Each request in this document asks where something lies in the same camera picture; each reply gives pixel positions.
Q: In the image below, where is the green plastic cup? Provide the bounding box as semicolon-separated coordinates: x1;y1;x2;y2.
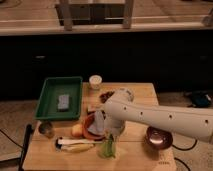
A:
98;141;111;158

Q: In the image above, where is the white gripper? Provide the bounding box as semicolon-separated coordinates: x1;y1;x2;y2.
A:
104;118;125;136

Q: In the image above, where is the yellow orange fruit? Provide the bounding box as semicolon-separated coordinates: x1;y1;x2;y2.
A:
71;124;83;137

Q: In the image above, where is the orange bowl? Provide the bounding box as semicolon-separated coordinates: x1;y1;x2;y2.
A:
82;114;105;140

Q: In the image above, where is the dark brown bowl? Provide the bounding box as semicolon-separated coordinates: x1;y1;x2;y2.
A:
145;127;173;150

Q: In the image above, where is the yellow banana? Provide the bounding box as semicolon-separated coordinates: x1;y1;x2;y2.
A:
61;144;94;153

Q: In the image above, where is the white cup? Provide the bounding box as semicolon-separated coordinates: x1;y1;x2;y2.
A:
89;75;102;90

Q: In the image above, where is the black cable right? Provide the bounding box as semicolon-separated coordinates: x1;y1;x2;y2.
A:
171;138;199;152

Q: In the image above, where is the wooden chair frame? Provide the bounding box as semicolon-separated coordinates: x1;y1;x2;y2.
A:
55;0;134;31

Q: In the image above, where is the green plastic tray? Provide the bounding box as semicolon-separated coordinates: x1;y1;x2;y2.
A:
35;76;82;121

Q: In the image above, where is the grey sponge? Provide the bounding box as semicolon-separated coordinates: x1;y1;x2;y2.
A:
57;94;69;111

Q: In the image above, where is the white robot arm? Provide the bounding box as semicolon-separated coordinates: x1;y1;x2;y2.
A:
104;88;213;144

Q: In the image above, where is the green pepper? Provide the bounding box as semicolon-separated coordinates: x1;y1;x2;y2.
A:
105;134;115;157

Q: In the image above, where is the small metal cup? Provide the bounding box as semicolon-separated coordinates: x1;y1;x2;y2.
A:
38;121;54;138

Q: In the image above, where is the grey cloth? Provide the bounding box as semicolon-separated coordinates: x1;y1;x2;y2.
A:
87;110;104;136

